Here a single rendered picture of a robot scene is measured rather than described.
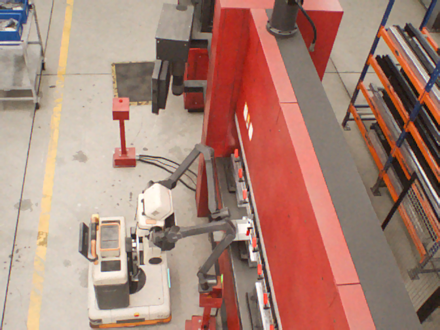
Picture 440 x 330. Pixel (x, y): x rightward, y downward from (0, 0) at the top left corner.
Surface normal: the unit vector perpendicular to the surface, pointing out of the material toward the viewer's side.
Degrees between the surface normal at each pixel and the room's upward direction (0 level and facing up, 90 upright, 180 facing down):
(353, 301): 0
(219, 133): 90
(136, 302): 0
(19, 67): 0
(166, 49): 90
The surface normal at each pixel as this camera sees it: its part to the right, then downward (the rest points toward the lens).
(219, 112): 0.12, 0.75
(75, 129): 0.10, -0.66
